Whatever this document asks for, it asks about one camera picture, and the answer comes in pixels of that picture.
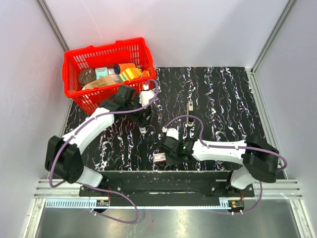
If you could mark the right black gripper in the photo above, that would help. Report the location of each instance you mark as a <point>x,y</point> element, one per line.
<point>171,161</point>

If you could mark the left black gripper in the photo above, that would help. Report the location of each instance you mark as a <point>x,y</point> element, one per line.
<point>141,120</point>

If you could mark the red white staple box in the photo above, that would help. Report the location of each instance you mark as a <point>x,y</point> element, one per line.
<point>159,157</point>

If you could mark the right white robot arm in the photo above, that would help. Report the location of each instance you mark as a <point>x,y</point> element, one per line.
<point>257,158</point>

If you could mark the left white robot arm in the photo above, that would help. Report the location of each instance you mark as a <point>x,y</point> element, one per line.
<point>64,154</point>

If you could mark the yellow green snack pack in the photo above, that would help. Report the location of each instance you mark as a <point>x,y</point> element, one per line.
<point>130,74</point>

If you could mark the brown cardboard box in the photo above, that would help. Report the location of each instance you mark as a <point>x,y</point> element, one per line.
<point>101,82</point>

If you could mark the orange blue cylinder can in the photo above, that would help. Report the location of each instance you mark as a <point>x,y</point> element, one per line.
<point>118,68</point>

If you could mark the teal small box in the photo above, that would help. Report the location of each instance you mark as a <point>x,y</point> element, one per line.
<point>101,72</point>

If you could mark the red plastic shopping basket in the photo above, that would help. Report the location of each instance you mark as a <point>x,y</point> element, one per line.
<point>133,50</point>

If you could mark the brown round cookie pack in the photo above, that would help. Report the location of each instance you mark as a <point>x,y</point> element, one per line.
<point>86,76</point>

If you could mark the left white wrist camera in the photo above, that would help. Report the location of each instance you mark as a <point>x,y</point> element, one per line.
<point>146,95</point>

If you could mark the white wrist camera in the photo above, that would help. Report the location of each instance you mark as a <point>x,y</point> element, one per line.
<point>171,132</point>
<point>146,95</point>

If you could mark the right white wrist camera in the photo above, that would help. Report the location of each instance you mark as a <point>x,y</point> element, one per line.
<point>171,132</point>

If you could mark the white slotted cable duct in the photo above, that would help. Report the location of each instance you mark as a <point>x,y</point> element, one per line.
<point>153,201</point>

